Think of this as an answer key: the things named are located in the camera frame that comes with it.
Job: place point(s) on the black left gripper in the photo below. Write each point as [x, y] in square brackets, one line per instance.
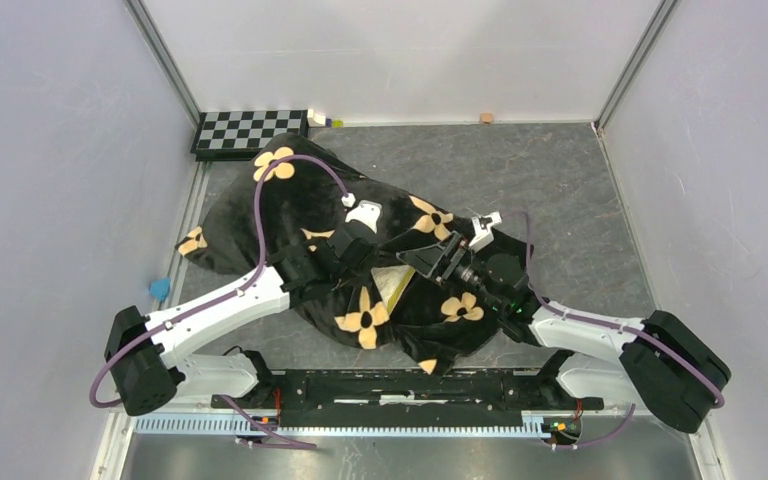
[365, 269]

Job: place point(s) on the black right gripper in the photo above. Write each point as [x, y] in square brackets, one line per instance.
[426, 259]

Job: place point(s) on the black floral pillowcase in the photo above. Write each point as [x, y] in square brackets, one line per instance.
[291, 194]

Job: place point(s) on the white yellow pillow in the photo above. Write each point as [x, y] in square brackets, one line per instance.
[391, 283]

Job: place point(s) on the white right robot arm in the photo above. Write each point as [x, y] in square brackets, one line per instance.
[656, 362]

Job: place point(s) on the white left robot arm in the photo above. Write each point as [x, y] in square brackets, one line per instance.
[153, 358]

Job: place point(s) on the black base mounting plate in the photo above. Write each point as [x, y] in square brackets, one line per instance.
[485, 397]

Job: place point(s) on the small white block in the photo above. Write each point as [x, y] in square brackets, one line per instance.
[317, 119]

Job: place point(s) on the small tan wooden block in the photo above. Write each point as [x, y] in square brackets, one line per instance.
[486, 118]

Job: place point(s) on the black grey checkerboard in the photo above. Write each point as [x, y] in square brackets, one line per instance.
[241, 135]

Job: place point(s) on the blue small object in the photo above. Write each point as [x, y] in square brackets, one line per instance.
[159, 289]

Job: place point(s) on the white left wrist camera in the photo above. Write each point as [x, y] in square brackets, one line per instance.
[363, 211]

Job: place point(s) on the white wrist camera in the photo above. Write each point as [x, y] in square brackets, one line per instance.
[483, 230]
[363, 211]

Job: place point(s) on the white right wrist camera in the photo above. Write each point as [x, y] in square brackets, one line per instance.
[483, 230]

